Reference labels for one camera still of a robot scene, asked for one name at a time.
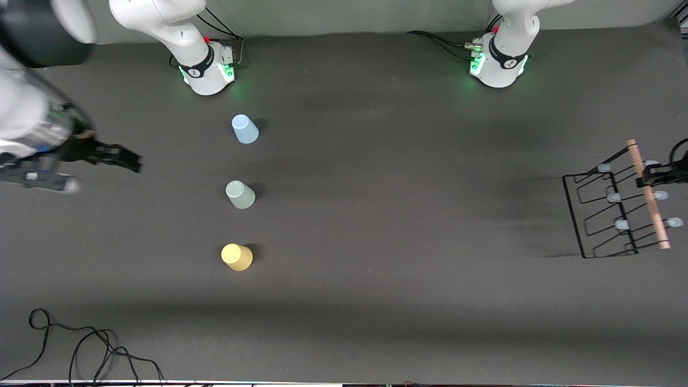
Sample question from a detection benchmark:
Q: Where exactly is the black wire cup holder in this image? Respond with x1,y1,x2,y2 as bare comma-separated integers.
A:
562,139,684,260

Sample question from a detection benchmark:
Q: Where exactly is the pale green plastic cup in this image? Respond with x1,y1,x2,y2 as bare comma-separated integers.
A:
225,180,256,210

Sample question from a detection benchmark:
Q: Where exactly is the yellow plastic cup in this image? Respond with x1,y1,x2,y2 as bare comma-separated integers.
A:
221,243,254,272

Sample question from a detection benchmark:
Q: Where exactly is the pale blue plastic cup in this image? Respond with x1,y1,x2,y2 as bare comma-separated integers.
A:
232,114,260,145

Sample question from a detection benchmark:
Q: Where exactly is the black right base cable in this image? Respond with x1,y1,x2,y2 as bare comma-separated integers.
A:
169,5,245,70

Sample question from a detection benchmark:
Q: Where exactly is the black base cable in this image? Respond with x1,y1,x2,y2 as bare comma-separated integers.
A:
169,5,245,70
406,30,484,61

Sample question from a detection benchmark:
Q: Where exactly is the loose black cable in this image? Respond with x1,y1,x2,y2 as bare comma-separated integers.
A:
0,308,164,386

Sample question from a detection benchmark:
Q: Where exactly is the black left base cable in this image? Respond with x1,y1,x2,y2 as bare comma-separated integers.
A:
406,30,484,61

